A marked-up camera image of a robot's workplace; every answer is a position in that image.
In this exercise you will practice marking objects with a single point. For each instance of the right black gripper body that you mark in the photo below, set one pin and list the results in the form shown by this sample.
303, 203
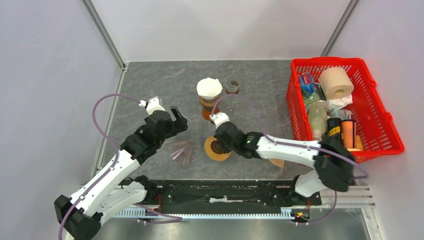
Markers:
226, 148

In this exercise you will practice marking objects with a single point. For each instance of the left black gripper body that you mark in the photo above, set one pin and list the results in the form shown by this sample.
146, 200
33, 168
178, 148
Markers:
172, 131

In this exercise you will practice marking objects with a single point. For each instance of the light wooden ring holder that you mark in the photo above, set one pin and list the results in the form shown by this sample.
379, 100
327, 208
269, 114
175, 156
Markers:
213, 151

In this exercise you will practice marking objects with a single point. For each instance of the dark wooden ring holder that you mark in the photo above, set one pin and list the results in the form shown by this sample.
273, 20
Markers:
209, 103

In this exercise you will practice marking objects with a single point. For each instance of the white paper coffee filter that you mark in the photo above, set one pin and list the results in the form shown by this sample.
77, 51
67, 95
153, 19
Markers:
209, 88

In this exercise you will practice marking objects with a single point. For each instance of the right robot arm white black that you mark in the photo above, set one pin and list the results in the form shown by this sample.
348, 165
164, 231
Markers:
331, 163

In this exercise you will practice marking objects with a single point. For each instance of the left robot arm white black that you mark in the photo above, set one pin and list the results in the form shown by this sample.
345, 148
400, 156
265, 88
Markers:
81, 214

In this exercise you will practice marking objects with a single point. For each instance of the brown paper coffee filter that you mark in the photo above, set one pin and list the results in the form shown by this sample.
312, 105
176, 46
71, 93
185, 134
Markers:
277, 162

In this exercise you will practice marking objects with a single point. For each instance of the amber glass carafe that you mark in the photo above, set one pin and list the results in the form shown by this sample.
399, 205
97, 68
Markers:
208, 110

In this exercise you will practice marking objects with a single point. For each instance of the small glass cup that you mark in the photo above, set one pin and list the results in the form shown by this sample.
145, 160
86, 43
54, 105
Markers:
232, 87

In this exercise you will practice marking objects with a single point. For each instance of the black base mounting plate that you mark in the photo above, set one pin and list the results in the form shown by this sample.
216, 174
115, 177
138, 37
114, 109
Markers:
201, 197

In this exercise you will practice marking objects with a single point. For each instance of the green patterned packet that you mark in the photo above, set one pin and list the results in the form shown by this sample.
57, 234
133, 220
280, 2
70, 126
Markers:
313, 95

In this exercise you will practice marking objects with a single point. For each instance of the pale green bottle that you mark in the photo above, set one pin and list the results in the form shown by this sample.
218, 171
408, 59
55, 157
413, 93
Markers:
317, 119

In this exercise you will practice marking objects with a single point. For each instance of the blue snack packet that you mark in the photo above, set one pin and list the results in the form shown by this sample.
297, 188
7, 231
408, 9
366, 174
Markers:
306, 82

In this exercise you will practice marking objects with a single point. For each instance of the black cylindrical can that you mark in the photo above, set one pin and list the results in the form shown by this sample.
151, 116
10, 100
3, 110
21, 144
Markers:
334, 128

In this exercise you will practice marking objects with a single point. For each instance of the crumpled white paper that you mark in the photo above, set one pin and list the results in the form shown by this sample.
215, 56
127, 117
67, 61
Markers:
333, 105

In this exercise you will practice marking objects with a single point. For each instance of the beige toilet paper roll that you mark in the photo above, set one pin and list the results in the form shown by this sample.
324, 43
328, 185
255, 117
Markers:
335, 83

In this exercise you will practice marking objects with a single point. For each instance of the orange cylindrical can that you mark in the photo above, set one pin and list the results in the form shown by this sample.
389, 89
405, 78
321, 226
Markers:
348, 133

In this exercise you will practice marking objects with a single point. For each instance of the red plastic basket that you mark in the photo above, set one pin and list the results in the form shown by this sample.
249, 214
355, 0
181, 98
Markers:
374, 125

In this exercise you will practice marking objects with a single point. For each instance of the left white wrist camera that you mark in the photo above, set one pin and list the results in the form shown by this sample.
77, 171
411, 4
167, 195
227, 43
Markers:
152, 105

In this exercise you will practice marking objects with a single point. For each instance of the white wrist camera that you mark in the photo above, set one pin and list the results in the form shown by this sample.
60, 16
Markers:
152, 105
219, 118

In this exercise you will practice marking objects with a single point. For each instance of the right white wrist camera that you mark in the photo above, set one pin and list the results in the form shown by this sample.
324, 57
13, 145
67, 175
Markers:
219, 118

